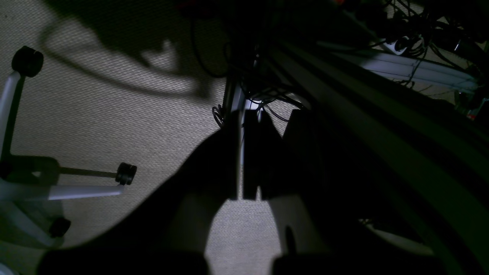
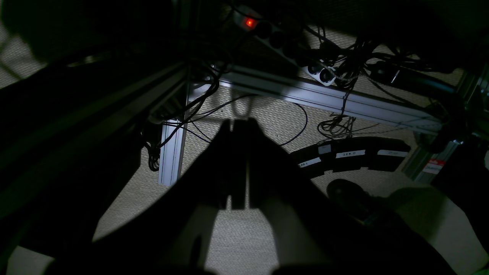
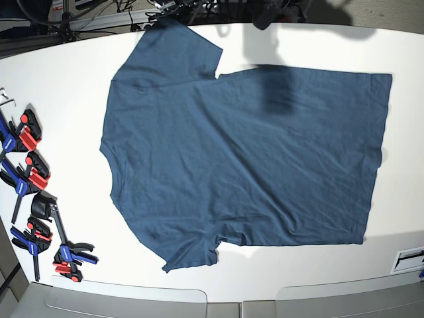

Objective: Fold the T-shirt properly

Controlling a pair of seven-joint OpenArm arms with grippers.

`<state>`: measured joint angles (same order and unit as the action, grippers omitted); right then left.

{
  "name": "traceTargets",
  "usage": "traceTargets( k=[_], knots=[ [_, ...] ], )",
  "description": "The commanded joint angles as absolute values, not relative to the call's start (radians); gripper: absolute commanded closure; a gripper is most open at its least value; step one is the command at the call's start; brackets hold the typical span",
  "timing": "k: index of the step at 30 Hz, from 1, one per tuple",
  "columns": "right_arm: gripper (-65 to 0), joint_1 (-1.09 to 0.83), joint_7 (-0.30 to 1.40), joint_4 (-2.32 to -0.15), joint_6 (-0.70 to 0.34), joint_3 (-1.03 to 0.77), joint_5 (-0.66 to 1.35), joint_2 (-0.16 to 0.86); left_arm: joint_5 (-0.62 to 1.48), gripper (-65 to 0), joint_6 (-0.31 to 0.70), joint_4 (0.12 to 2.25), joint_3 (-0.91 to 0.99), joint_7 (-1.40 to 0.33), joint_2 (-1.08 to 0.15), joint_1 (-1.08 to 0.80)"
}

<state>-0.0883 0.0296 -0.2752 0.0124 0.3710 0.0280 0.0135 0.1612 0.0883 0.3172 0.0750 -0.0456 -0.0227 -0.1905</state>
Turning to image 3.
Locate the dark blue T-shirt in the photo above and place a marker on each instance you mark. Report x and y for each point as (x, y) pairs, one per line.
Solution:
(270, 156)

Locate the bottom blue red bar clamp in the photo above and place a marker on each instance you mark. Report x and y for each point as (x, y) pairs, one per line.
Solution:
(70, 256)

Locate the blue red bar clamp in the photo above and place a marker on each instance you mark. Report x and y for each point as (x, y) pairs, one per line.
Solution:
(70, 256)
(32, 180)
(22, 138)
(35, 240)

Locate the top blue red bar clamp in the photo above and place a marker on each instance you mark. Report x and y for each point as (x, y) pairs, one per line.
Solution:
(22, 138)

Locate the metal hex key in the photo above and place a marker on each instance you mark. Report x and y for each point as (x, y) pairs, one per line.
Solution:
(5, 99)

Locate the grey left chair back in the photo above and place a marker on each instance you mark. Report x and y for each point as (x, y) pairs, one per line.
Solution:
(45, 301)

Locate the grey chair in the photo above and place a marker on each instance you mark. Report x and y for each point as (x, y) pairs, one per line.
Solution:
(45, 301)
(389, 296)

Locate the white slotted label plate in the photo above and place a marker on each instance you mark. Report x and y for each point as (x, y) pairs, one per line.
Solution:
(408, 260)

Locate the grey right chair back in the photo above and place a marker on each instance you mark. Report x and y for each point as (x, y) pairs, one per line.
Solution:
(389, 296)

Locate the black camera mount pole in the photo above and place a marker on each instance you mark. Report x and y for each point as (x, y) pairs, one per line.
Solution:
(265, 12)

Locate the aluminium rail with cables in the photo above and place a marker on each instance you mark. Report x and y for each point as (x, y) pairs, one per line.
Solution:
(111, 15)

